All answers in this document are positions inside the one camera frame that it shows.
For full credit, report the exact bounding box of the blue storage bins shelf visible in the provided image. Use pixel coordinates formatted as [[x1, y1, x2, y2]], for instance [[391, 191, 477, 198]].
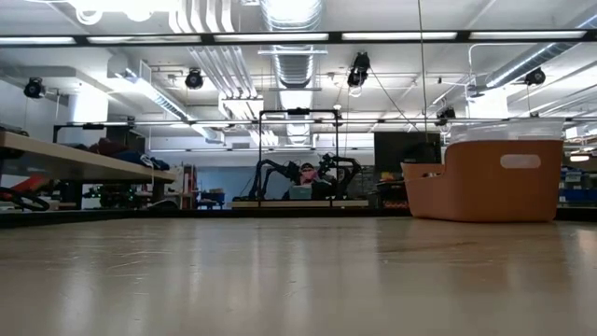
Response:
[[557, 162, 597, 207]]

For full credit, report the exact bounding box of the red angled bar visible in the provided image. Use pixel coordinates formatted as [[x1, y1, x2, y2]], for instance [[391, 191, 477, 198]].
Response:
[[8, 174, 50, 193]]

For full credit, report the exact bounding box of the large black screen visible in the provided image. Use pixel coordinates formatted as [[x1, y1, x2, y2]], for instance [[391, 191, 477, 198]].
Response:
[[373, 132, 442, 174]]

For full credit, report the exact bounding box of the dark clothes pile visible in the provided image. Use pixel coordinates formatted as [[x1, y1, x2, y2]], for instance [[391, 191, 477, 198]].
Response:
[[88, 137, 172, 172]]

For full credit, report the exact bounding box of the thin hanging cable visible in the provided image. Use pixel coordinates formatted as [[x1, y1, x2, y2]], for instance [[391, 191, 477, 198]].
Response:
[[416, 0, 429, 141]]

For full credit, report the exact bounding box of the long wooden table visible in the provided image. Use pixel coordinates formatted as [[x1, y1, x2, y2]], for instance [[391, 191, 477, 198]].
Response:
[[227, 199, 369, 210]]

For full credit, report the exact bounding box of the black frame beam with lights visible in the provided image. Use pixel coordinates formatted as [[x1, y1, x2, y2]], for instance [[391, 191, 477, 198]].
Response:
[[0, 28, 597, 48]]

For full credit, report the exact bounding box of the orange plastic bin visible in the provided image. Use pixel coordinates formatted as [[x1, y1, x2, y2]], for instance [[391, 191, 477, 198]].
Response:
[[399, 138, 564, 223]]

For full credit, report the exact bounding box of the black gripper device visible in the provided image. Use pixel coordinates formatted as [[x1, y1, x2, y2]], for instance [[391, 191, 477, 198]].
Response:
[[0, 121, 30, 137]]

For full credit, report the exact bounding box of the black ceiling camera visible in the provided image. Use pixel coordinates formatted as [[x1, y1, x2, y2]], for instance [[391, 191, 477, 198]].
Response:
[[347, 50, 372, 89]]

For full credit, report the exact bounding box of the person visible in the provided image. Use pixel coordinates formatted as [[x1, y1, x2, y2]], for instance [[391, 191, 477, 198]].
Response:
[[298, 161, 333, 201]]

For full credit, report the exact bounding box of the black curved cable loop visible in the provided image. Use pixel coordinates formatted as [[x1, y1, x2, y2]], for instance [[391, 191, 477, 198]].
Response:
[[0, 186, 51, 213]]

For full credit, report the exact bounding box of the thin black station frame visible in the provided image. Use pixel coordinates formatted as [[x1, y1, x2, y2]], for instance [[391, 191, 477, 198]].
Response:
[[257, 108, 340, 206], [52, 121, 141, 146]]

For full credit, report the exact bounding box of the wooden workbench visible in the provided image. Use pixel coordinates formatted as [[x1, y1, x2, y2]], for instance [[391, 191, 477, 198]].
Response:
[[0, 130, 177, 209]]

